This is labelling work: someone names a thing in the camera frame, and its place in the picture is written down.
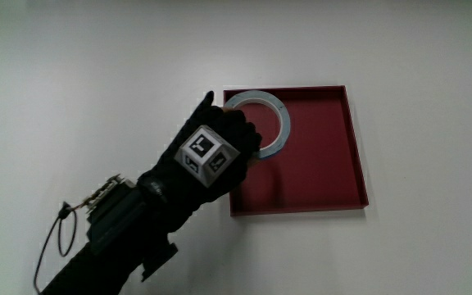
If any person's left hand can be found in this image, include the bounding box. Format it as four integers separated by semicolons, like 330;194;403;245
137;90;263;233

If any blue tape roll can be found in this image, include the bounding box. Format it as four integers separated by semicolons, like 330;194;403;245
223;89;292;161

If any dark red square tray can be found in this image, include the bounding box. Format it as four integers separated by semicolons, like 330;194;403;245
222;84;370;217

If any black wrist sensor module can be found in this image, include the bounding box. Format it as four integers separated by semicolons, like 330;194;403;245
84;175;149;256

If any thin black sensor cable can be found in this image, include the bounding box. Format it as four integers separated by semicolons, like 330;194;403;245
33;200;93;295

